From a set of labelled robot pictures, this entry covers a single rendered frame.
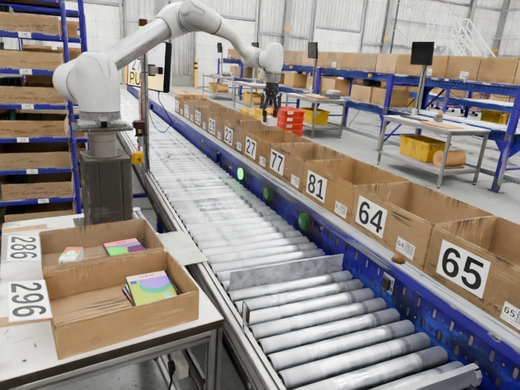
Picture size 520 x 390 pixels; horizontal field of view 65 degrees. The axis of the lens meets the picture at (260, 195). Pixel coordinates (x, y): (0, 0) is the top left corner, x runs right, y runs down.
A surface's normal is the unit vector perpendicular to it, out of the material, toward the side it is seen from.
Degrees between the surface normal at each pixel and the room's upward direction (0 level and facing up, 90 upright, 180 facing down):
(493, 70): 90
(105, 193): 90
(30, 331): 0
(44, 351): 0
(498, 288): 91
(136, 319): 91
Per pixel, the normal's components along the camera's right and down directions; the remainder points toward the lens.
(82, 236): 0.48, 0.30
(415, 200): -0.90, 0.07
